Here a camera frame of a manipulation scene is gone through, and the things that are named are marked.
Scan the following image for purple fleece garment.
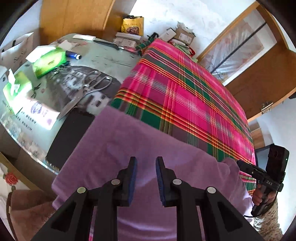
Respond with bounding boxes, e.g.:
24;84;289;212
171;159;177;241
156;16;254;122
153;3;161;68
52;106;252;240

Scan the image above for floral sleeve right forearm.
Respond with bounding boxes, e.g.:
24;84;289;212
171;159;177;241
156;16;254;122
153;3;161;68
253;199;283;241

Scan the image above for black mesh office chair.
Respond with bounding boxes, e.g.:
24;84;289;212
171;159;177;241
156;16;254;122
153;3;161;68
255;146;270;170

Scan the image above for brown fuzzy blanket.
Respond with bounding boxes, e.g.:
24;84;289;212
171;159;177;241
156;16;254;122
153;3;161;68
6;190;55;240

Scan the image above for floral bedding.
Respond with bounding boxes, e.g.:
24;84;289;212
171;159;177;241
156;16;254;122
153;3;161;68
0;162;24;223

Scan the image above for black smartphone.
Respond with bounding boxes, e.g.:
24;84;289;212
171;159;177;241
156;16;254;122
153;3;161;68
46;108;95;170

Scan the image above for white printed paper packet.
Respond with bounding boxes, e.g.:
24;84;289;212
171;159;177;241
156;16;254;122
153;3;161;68
21;98;60;130

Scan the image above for pink plaid tablecloth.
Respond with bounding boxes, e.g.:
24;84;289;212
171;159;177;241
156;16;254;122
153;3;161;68
111;39;256;164

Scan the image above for plastic covered door screen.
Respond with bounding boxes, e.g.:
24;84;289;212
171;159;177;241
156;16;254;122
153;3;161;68
198;1;288;86

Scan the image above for metal scissors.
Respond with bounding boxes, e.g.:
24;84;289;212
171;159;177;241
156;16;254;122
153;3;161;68
57;70;113;120

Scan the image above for white green tissue pack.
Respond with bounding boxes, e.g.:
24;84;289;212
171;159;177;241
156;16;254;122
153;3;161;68
3;69;33;114

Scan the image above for glass top side table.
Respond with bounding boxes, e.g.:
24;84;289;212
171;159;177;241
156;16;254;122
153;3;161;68
1;34;140;174

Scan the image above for red basket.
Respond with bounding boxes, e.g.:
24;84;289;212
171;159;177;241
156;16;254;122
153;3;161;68
169;39;196;58

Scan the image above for white carton box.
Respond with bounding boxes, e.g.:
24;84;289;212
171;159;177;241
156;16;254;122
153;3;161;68
159;28;177;42

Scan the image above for blue lighter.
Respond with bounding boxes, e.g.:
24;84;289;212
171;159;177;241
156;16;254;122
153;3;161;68
65;51;82;60

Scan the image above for white paper bag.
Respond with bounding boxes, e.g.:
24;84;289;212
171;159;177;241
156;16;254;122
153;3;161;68
1;32;34;73

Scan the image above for black kitchen knife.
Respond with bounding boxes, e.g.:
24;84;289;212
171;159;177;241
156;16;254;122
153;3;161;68
93;40;124;50

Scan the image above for yellow box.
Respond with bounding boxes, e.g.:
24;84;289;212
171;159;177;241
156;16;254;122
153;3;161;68
121;16;144;36

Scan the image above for wooden board against wall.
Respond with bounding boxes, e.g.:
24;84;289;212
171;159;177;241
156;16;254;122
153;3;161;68
250;121;265;149

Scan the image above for wooden door with handle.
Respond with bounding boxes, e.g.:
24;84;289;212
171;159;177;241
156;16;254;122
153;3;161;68
226;43;295;122

